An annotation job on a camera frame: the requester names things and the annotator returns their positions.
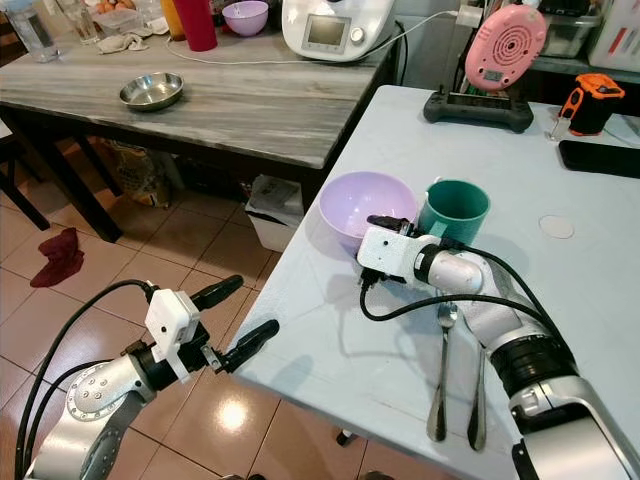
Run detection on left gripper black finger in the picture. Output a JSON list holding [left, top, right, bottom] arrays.
[[190, 275, 246, 310], [222, 319, 280, 375]]

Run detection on large purple plastic bowl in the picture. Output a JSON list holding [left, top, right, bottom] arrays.
[[317, 170, 422, 254]]

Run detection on teal plastic cup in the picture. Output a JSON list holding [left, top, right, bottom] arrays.
[[416, 178, 493, 247]]

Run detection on white bin with lid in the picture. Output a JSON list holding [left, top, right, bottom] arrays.
[[245, 174, 307, 254]]

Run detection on white square table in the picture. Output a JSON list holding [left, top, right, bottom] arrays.
[[228, 84, 640, 480]]

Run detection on black controller stand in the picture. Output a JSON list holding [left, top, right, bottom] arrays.
[[422, 86, 536, 135]]

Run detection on printed bag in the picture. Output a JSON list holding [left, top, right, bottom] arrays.
[[104, 139, 172, 210]]

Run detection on white round coaster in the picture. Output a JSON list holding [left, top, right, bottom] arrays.
[[538, 214, 576, 241]]

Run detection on grey wood table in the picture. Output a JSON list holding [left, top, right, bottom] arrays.
[[0, 28, 401, 244]]

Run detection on dark red cloth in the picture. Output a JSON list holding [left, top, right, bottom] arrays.
[[29, 226, 86, 290]]

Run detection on white kitchen appliance with screen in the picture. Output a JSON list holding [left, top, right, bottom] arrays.
[[280, 0, 397, 64]]

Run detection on steel spoon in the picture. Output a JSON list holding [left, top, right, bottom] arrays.
[[465, 340, 492, 452]]

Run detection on black phone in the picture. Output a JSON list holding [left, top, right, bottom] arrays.
[[557, 139, 640, 182]]

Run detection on pink round device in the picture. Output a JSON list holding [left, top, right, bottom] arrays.
[[463, 3, 550, 93]]

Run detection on dark wooden chair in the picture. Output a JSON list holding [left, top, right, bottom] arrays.
[[0, 8, 43, 233]]

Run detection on stainless steel bowl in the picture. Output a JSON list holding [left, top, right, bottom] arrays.
[[118, 71, 186, 113]]

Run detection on white power adapter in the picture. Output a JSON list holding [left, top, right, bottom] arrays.
[[456, 4, 488, 30]]

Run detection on orange and black tool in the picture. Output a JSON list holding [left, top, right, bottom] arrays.
[[550, 72, 627, 142]]

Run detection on small purple bowl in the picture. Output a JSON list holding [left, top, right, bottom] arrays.
[[221, 0, 271, 38]]

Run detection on red plastic cup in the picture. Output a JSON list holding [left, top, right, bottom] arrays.
[[174, 0, 220, 53]]

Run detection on beige crumpled cloth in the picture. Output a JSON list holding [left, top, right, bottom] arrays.
[[94, 32, 149, 56]]

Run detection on orange bottle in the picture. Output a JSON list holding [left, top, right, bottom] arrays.
[[161, 0, 187, 42]]

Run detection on white and red box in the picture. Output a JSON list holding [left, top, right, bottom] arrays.
[[587, 0, 640, 74]]

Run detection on clear water bottle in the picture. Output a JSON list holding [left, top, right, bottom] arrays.
[[0, 0, 57, 64]]

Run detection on clear egg container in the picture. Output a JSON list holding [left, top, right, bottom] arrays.
[[89, 0, 147, 35]]

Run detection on clear drinking glass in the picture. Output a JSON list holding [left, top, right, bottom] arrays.
[[56, 0, 100, 47]]

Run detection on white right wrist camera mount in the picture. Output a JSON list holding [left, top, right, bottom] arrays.
[[356, 224, 424, 285]]

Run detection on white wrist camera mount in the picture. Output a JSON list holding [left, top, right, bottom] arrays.
[[145, 288, 207, 384], [356, 224, 424, 285]]

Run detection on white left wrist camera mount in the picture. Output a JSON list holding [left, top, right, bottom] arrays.
[[145, 288, 207, 384]]

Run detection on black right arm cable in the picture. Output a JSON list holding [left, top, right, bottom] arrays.
[[359, 239, 573, 346]]

